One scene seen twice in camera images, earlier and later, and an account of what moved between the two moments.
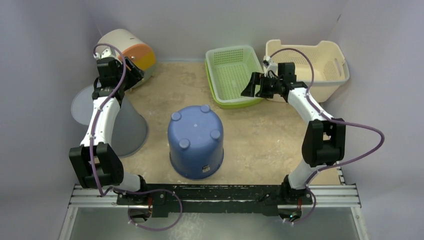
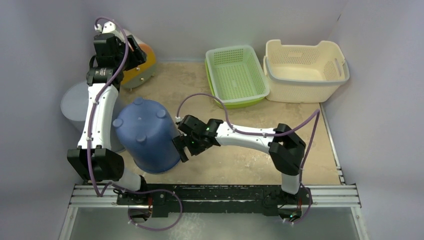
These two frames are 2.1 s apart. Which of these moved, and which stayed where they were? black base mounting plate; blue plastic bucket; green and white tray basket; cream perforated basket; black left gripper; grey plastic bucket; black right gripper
Moved: black right gripper; blue plastic bucket; grey plastic bucket; black left gripper
Stayed: cream perforated basket; green and white tray basket; black base mounting plate
